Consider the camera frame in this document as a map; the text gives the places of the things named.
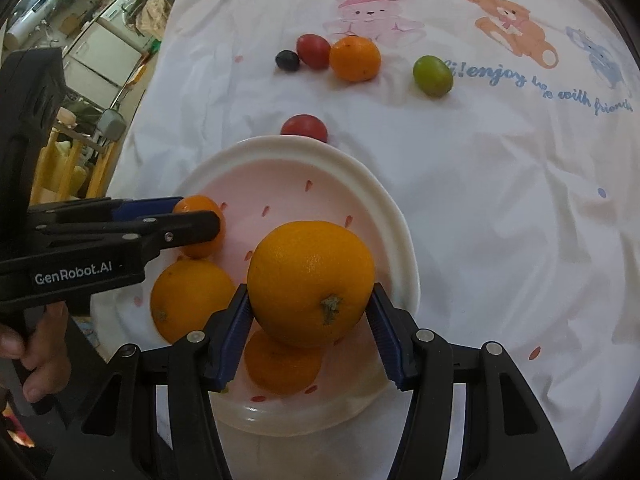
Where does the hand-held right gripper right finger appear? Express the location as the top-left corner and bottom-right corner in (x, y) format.
(367, 282), (572, 480)

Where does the brown cloth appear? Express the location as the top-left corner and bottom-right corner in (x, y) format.
(134, 0), (173, 43)

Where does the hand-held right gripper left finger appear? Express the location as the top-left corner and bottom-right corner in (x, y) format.
(50, 283), (251, 480)

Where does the grey appliance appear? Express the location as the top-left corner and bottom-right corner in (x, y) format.
(4, 0), (81, 48)

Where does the dark blue grape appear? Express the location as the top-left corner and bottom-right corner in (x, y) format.
(275, 50), (302, 73)

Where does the green grape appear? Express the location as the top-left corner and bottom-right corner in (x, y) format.
(412, 55), (454, 99)

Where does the white printed blanket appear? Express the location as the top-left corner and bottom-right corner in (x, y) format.
(92, 0), (640, 480)

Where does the yellow wooden chair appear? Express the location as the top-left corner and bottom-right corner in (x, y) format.
(31, 108), (126, 202)

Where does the small mandarin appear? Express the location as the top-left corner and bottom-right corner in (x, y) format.
(172, 194), (226, 260)

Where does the person's left hand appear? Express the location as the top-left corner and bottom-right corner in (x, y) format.
(0, 302), (72, 404)

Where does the white cabinet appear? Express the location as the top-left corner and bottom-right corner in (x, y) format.
(64, 17), (147, 107)

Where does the white and pink plate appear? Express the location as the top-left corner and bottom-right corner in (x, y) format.
(172, 135), (421, 434)

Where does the red cherry tomato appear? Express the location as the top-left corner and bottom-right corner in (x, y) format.
(296, 33), (332, 71)
(280, 114), (329, 144)

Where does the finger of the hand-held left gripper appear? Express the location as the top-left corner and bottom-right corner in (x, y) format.
(33, 210), (222, 267)
(28, 197), (188, 229)

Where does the large orange with stem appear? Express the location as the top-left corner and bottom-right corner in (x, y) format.
(247, 220), (377, 349)

